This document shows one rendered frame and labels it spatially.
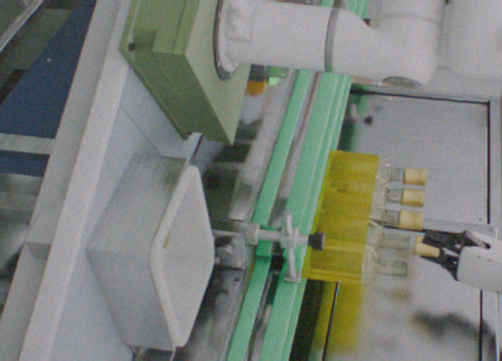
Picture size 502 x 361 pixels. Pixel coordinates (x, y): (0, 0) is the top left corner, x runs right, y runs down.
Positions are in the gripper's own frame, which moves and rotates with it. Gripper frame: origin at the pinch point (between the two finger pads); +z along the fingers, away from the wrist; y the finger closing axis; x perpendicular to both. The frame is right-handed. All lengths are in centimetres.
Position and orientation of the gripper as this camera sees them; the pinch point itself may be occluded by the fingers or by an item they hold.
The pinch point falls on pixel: (433, 246)
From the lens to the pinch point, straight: 130.0
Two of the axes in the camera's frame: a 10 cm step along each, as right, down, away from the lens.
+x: -4.3, 6.3, -6.5
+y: -0.1, -7.2, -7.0
